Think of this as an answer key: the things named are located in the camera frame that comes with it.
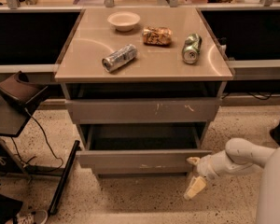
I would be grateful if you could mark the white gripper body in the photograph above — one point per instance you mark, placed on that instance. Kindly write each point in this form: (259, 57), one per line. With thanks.
(203, 168)

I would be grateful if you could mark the grey drawer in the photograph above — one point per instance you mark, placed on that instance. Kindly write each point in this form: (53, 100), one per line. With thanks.
(124, 111)
(140, 149)

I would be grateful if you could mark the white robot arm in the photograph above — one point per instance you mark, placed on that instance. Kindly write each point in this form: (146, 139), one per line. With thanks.
(241, 157)

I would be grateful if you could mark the grey drawer cabinet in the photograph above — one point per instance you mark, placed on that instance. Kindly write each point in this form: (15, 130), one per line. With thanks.
(156, 71)

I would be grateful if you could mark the crushed green can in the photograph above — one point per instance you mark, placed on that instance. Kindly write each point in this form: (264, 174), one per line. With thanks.
(191, 49)

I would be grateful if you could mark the silver soda can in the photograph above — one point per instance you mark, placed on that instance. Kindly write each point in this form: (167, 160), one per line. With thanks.
(119, 58)

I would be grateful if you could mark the crushed brown can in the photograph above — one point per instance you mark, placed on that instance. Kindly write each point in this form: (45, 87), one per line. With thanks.
(159, 36)

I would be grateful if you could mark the black floor bar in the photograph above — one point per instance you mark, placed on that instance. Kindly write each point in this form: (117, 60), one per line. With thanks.
(53, 207)

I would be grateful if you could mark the white bowl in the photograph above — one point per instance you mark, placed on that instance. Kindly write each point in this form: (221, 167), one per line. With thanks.
(123, 21)

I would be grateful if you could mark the white sneaker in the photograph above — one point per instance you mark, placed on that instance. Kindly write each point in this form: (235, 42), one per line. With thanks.
(35, 217)

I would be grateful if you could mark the dark side stand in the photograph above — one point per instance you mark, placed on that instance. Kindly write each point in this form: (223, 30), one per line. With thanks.
(19, 99)

